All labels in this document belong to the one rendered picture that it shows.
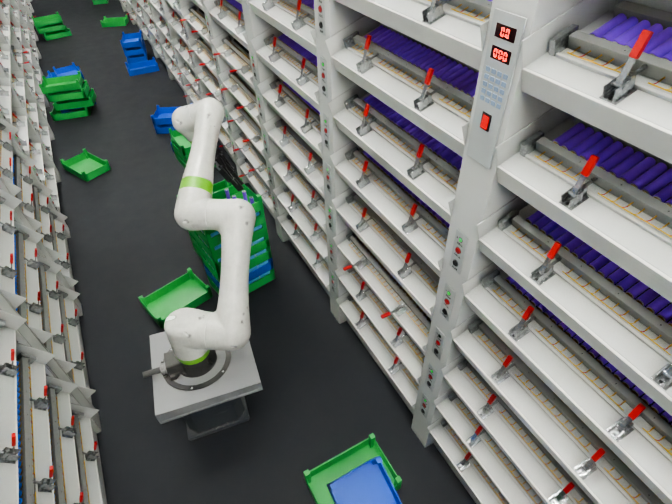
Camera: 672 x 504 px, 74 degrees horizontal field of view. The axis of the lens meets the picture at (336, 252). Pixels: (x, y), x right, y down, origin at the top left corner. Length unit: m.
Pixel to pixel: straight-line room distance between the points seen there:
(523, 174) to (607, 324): 0.31
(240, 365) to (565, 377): 1.13
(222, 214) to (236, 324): 0.38
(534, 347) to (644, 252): 0.39
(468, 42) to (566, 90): 0.24
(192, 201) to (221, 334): 0.47
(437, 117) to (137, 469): 1.68
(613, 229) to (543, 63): 0.30
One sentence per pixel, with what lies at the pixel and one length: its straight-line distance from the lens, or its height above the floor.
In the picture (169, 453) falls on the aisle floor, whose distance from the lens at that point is 2.06.
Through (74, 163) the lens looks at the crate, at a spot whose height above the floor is 0.01.
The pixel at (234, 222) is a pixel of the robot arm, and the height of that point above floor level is 0.82.
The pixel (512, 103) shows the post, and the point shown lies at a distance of 0.90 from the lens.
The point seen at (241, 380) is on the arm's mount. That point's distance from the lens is 1.74.
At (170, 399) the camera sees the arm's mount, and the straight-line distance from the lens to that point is 1.76.
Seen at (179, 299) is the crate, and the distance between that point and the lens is 2.52.
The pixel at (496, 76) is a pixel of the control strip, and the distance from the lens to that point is 0.91.
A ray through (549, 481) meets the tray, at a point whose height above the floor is 0.54.
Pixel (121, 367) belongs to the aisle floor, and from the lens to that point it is 2.36.
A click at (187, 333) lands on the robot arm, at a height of 0.56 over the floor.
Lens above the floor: 1.79
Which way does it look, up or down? 43 degrees down
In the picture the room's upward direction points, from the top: 2 degrees counter-clockwise
